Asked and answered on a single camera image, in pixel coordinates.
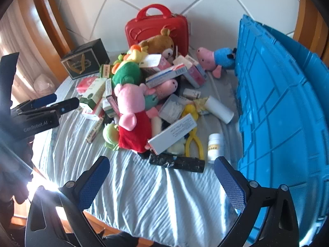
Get pink pig plush teal dress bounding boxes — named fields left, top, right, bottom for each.
left=144, top=78, right=179, bottom=108

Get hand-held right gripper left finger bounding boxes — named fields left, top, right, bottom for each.
left=25, top=156, right=111, bottom=247

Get pink tissue packet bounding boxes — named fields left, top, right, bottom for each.
left=76, top=76, right=99, bottom=95

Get blue white medicine box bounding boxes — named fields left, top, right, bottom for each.
left=145, top=64, right=188, bottom=89

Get blue plastic crate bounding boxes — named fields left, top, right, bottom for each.
left=235, top=14, right=329, bottom=247

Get red carry case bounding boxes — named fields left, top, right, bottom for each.
left=125, top=4, right=188, bottom=57

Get white plastic bag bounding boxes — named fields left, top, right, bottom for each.
left=33, top=73, right=56, bottom=96

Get white pill bottle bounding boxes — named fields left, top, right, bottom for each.
left=207, top=133, right=224, bottom=164

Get green one-eyed monster plush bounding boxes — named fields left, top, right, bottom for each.
left=102, top=123, right=120, bottom=150

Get black gift bag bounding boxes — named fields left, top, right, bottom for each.
left=61, top=38, right=110, bottom=80

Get black bag roll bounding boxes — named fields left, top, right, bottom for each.
left=149, top=152, right=206, bottom=174

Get clear plastic swab box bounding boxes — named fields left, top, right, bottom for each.
left=158, top=94, right=189, bottom=123

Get flat white box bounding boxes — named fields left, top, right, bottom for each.
left=172, top=55, right=199, bottom=69

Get wooden door frame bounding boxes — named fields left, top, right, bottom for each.
left=29, top=0, right=76, bottom=57
left=292, top=0, right=329, bottom=59

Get sheer curtain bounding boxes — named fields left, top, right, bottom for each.
left=0, top=2, right=63, bottom=102

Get long pink white box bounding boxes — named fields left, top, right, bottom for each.
left=86, top=117, right=105, bottom=144

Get small white paper roll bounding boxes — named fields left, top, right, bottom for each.
left=194, top=95, right=235, bottom=124

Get pink white medicine box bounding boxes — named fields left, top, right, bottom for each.
left=183, top=64, right=207, bottom=88

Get pink pig plush red dress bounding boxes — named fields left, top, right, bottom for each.
left=114, top=84, right=159, bottom=153

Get green white box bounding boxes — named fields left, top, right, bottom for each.
left=79, top=78, right=107, bottom=110

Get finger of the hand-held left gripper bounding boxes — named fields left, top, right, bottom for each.
left=16, top=93, right=58, bottom=113
left=16, top=97, right=80, bottom=118

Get pink pig plush blue shirt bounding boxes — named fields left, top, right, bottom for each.
left=196, top=47, right=238, bottom=79

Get small white box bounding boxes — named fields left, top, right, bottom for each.
left=183, top=88, right=202, bottom=100

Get green frog plush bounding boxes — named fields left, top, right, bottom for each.
left=112, top=61, right=143, bottom=86

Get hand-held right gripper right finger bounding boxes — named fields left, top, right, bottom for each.
left=213, top=156, right=300, bottom=247

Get yellow duck snowball tongs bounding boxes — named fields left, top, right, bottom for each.
left=181, top=104, right=205, bottom=160

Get green barcode box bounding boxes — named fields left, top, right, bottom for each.
left=99, top=64, right=115, bottom=79

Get brown teddy bear plush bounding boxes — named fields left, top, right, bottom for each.
left=140, top=28, right=178, bottom=60

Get person's left hand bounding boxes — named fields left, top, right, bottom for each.
left=0, top=157, right=34, bottom=204

